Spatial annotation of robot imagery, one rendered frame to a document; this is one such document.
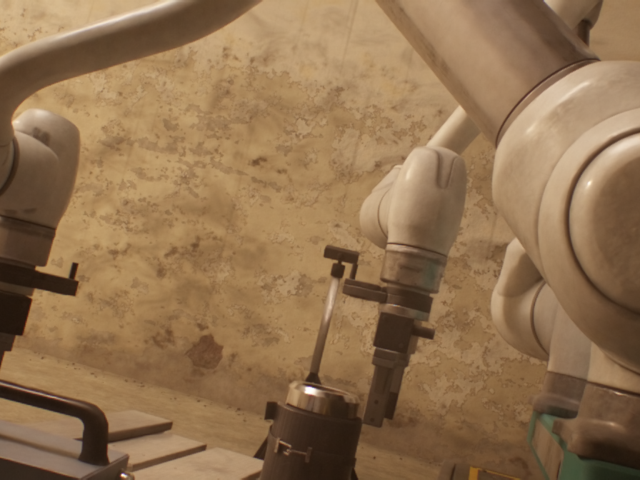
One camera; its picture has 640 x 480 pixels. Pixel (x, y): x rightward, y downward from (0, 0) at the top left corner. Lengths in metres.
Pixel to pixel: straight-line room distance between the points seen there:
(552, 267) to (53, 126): 0.78
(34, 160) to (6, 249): 0.12
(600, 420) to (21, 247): 0.75
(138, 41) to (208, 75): 3.03
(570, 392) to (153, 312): 2.92
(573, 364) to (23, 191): 0.78
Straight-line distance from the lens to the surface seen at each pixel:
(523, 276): 1.33
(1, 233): 1.11
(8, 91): 0.98
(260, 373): 3.66
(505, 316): 1.36
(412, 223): 1.09
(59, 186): 1.11
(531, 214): 0.52
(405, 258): 1.09
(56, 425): 1.68
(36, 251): 1.11
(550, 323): 1.22
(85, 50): 0.98
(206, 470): 1.66
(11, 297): 1.08
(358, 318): 3.55
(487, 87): 0.59
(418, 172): 1.11
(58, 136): 1.11
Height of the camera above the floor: 0.50
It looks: 6 degrees up
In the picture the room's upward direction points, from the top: 13 degrees clockwise
